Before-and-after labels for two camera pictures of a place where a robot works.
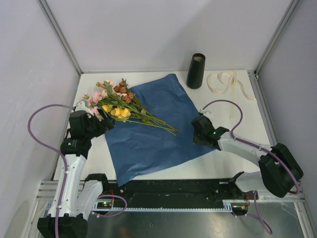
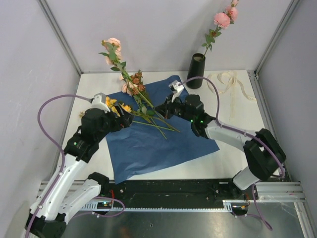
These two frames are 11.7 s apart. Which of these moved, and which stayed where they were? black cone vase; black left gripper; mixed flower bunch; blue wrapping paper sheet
Moved: mixed flower bunch; black left gripper
Stayed: blue wrapping paper sheet; black cone vase
